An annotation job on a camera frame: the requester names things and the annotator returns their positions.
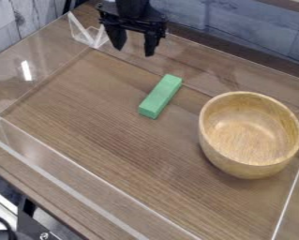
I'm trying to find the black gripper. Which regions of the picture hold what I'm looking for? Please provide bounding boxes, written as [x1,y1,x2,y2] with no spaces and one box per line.
[97,0,169,57]

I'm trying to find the green rectangular stick block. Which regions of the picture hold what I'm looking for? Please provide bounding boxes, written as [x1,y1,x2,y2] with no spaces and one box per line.
[138,74,183,119]

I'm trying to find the wooden bowl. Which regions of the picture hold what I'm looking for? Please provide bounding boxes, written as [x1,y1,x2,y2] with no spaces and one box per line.
[198,91,299,179]

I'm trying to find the clear acrylic corner bracket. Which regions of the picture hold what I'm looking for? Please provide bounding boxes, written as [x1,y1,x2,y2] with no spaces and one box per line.
[68,12,110,49]

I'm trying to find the clear acrylic barrier wall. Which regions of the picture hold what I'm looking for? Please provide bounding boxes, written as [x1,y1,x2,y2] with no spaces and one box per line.
[0,116,202,240]

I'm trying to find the black table leg frame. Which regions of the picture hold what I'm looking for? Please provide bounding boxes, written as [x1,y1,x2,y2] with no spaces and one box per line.
[16,197,71,240]

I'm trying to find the black cable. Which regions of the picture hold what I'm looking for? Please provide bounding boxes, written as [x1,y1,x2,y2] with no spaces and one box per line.
[0,215,19,240]

